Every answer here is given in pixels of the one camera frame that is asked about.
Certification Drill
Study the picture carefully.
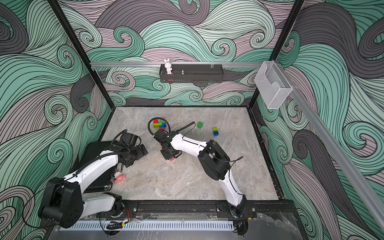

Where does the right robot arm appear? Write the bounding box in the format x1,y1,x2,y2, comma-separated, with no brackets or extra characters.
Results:
152,130,247,218

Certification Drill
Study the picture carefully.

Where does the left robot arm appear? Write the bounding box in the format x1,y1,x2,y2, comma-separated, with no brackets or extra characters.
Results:
38,144,148,229

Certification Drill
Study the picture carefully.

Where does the lime and blue lego stack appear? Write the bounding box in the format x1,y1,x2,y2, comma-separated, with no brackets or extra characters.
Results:
213,128,219,137

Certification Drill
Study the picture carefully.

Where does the pink white small toy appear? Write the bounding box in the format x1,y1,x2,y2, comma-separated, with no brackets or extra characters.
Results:
114,172,126,184

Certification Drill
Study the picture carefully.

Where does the black flat pad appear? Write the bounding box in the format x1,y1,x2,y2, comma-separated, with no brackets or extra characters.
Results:
80,142,118,193

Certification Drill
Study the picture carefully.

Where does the white rabbit figurine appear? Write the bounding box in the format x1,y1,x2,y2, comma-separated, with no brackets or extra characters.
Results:
164,59,173,75

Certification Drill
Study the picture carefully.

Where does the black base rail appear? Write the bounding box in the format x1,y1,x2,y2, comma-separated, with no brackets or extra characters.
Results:
101,200,296,218

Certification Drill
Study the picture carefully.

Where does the black wall shelf tray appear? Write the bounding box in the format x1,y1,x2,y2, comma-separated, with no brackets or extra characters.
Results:
159,64,224,84

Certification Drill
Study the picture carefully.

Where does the white slotted cable duct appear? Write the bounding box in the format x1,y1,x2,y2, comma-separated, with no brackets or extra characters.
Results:
61,220,235,232

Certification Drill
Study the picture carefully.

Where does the clear plastic wall box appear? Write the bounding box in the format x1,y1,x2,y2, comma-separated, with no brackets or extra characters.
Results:
255,61,293,110

